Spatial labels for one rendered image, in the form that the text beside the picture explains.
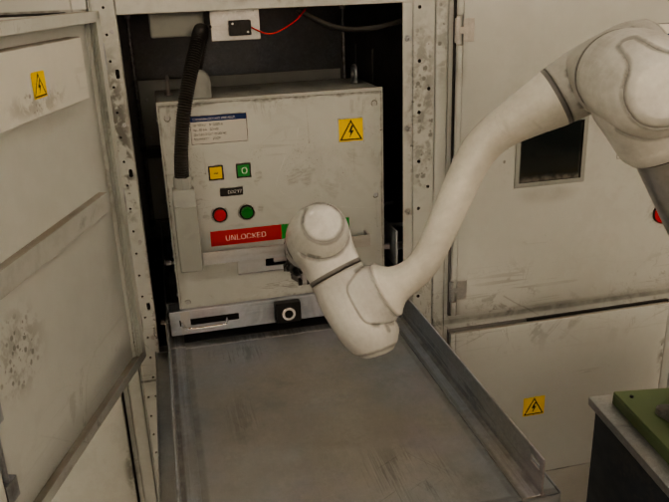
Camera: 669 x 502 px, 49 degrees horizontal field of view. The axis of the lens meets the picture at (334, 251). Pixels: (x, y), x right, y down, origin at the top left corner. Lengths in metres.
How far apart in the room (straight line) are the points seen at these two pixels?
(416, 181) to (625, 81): 0.75
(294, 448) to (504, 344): 0.75
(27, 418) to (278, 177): 0.73
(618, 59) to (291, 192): 0.84
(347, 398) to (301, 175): 0.51
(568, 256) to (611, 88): 0.90
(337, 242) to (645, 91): 0.53
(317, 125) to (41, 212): 0.63
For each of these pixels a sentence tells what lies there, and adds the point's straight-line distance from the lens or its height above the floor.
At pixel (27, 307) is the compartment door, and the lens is 1.28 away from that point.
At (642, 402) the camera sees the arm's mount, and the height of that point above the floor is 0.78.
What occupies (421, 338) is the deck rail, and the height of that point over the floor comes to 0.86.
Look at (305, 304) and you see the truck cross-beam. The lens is 1.75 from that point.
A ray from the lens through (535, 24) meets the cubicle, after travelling 1.72.
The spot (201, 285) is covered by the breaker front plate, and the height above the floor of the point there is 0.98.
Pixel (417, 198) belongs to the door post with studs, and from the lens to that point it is 1.70.
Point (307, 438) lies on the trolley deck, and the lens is 1.37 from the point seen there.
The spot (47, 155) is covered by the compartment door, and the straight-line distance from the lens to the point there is 1.35.
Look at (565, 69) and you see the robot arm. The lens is 1.25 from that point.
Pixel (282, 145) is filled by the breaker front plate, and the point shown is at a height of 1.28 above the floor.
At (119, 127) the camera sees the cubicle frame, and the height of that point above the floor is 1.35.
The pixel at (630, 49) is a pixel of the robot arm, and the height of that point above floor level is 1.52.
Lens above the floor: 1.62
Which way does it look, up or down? 20 degrees down
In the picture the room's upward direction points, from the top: 2 degrees counter-clockwise
